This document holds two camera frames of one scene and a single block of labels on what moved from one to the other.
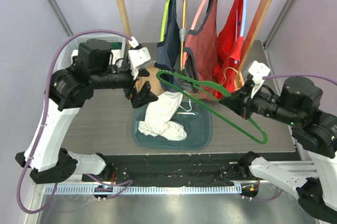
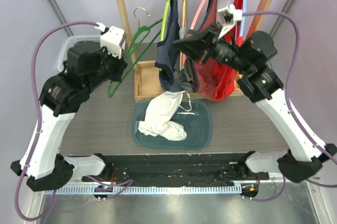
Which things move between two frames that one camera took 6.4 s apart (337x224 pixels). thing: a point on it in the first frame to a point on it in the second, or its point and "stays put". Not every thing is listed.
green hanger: x=258 y=134 to x=143 y=30
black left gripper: x=145 y=95 to x=121 y=64
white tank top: x=157 y=121 stays put
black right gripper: x=245 y=103 to x=211 y=44
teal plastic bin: x=196 y=120 stays put
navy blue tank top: x=168 y=50 stays put
